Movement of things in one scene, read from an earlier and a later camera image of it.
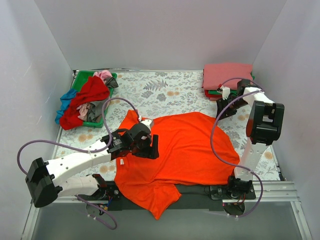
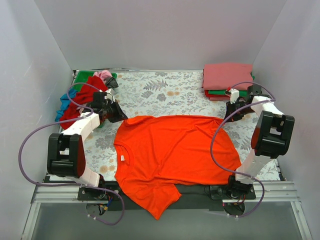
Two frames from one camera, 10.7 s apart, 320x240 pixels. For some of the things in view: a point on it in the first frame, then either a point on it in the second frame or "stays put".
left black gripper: (152, 146) to (114, 113)
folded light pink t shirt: (215, 98) stays put
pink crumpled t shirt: (103, 75) stays put
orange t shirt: (186, 158) stays put
